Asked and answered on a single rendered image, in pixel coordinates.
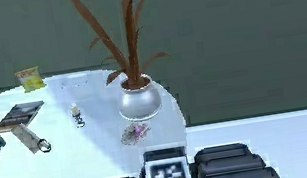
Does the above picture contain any small african violet cluster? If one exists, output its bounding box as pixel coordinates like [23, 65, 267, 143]
[118, 120, 154, 148]

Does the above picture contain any brown-leaved plant in silver pot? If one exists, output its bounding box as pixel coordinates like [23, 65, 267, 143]
[68, 0, 180, 129]

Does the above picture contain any dark covered book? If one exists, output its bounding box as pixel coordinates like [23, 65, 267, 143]
[0, 99, 49, 134]

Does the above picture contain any yellow snack bag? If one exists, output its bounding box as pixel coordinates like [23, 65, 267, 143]
[13, 65, 47, 95]

